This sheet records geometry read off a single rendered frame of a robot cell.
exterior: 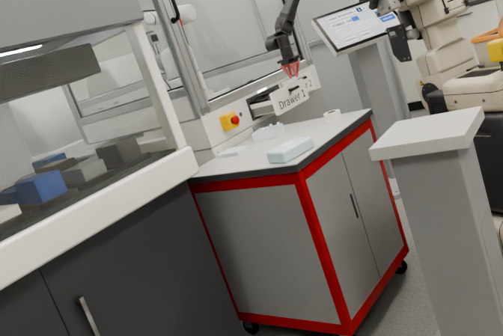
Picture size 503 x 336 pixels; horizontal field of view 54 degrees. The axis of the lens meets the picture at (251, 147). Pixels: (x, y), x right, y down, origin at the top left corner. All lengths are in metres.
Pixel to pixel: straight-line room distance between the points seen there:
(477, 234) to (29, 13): 1.41
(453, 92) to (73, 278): 1.42
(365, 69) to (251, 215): 1.67
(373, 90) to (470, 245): 1.83
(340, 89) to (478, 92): 2.30
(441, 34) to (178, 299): 1.45
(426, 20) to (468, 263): 1.01
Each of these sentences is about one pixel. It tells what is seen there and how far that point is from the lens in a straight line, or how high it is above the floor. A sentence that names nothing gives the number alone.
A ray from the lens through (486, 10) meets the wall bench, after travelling 4.97.
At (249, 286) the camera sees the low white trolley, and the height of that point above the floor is 0.26.
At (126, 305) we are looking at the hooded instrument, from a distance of 1.67.
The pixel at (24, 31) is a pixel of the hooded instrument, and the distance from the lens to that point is 1.50.
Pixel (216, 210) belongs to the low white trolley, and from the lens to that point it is 1.95.
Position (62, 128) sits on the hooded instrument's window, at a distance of 1.49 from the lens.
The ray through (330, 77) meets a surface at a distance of 4.06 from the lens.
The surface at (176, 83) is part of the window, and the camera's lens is 2.22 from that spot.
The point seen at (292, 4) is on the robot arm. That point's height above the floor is 1.28.
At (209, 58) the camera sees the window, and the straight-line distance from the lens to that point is 2.29.
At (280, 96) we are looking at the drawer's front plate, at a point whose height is 0.90.
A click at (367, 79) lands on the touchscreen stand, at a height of 0.72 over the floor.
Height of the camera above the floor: 1.16
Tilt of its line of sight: 11 degrees down
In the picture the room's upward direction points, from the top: 19 degrees counter-clockwise
